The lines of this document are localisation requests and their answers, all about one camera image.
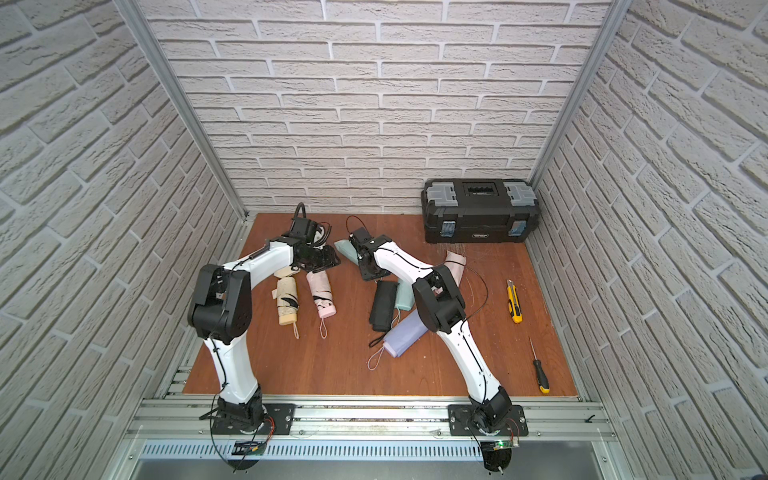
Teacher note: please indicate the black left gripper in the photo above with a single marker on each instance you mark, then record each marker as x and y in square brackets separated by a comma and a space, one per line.
[321, 257]

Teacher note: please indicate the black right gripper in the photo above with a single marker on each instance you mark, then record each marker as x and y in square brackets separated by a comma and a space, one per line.
[367, 274]

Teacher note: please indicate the mint green sleeved umbrella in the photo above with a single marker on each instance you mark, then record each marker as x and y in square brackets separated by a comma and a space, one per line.
[345, 248]

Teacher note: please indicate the light pink umbrella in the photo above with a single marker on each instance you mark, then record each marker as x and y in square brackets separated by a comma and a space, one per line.
[321, 291]

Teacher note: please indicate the beige umbrella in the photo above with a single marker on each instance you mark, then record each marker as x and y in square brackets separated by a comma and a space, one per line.
[286, 296]

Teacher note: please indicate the black umbrella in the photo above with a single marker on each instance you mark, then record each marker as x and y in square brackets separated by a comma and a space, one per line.
[383, 312]

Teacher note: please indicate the lilac sleeved umbrella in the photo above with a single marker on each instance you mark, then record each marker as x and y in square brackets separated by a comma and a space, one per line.
[399, 339]

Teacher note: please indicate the beige umbrella sleeve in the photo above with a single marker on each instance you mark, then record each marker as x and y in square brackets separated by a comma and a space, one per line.
[286, 272]

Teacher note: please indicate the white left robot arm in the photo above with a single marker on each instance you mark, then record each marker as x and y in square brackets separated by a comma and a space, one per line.
[220, 312]

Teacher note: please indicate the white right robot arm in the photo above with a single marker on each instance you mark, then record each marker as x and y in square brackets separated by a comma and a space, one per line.
[441, 308]

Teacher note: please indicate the small mint green sleeve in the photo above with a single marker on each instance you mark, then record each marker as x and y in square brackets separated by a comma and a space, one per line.
[404, 300]

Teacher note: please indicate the pink sleeved umbrella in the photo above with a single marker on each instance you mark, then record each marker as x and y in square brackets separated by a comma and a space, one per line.
[456, 263]

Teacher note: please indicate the black plastic toolbox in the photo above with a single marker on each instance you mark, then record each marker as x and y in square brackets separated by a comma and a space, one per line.
[478, 210]

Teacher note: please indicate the yellow utility knife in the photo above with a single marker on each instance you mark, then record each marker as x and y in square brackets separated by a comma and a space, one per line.
[514, 306]

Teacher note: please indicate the black yellow screwdriver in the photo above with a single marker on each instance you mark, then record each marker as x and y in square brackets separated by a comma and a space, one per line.
[540, 375]

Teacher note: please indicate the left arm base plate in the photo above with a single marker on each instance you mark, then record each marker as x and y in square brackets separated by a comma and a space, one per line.
[275, 418]

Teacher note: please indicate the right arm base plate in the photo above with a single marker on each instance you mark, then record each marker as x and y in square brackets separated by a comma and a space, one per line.
[465, 420]

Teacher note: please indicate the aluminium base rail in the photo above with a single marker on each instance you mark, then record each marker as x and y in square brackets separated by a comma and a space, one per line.
[346, 427]

